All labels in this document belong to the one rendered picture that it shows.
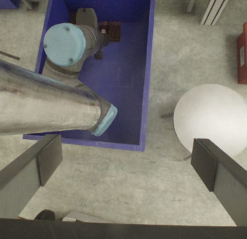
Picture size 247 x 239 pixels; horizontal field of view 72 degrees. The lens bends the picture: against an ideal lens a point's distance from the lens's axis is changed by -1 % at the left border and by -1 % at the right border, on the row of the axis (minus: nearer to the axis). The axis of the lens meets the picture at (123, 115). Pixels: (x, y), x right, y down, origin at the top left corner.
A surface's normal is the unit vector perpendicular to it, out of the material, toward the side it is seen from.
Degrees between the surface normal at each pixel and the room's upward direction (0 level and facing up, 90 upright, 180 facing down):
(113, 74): 0
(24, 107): 87
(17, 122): 91
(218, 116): 0
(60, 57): 30
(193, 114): 0
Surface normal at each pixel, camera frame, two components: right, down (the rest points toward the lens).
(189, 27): -0.13, -0.17
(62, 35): -0.13, 0.38
